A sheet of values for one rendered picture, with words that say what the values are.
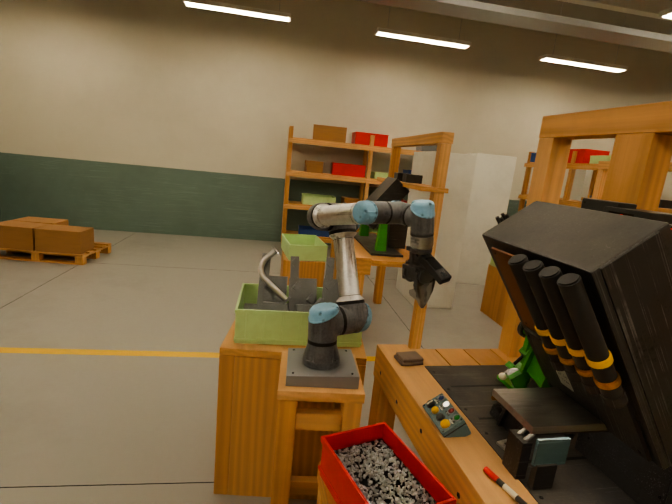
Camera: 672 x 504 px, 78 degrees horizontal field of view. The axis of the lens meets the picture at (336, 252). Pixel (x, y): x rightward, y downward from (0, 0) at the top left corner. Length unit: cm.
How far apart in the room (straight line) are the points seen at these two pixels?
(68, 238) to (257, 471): 475
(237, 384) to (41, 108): 763
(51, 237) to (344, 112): 522
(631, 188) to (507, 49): 807
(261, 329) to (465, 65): 780
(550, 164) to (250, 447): 187
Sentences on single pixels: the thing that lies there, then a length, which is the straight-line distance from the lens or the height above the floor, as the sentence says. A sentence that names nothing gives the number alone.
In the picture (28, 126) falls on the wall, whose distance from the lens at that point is 921.
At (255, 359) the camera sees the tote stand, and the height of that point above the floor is 74.
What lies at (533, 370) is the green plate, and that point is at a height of 113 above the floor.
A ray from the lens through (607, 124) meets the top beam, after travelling 177.
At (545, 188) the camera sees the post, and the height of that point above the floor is 164.
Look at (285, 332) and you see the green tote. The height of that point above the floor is 85.
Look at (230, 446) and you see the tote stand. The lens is 227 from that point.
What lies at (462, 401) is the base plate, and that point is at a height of 90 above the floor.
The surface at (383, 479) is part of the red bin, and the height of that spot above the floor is 89.
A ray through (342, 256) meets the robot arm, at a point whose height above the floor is 130.
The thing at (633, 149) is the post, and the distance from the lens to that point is 167.
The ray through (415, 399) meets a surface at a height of 90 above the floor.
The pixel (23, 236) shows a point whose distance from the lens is 673.
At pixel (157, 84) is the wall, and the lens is 851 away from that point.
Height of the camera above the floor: 167
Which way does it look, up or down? 12 degrees down
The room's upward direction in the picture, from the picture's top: 6 degrees clockwise
